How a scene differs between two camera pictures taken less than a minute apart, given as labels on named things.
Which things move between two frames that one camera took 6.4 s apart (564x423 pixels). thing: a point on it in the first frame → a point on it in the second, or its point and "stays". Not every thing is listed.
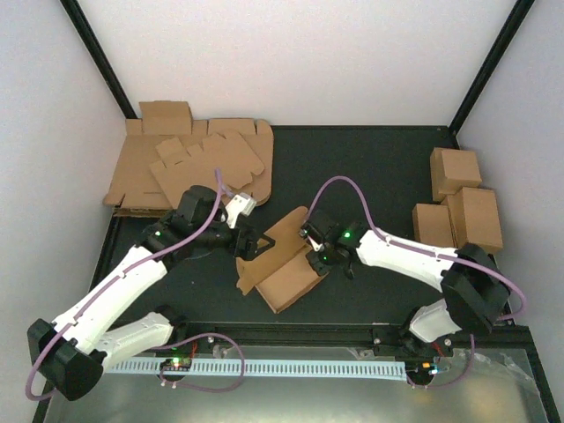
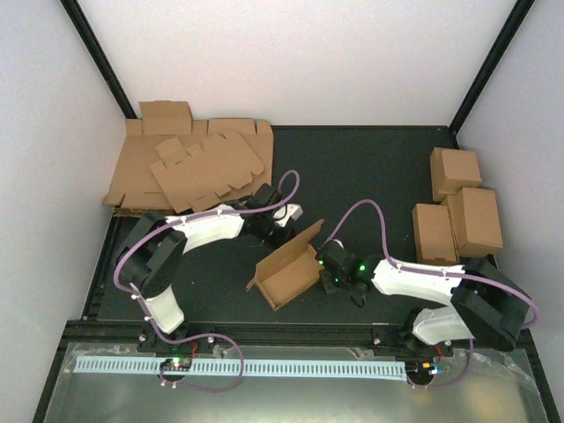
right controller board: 422,369 stays
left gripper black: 250,245 → 290,233
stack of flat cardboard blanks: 166,153 stays
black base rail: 509,339 stays
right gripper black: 320,267 → 329,286
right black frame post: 515,22 stays
